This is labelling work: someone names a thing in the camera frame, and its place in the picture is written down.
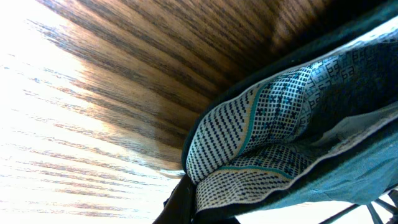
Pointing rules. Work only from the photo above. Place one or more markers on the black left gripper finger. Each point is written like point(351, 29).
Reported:
point(179, 207)

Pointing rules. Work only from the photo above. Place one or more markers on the black shorts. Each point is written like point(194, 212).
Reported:
point(318, 125)

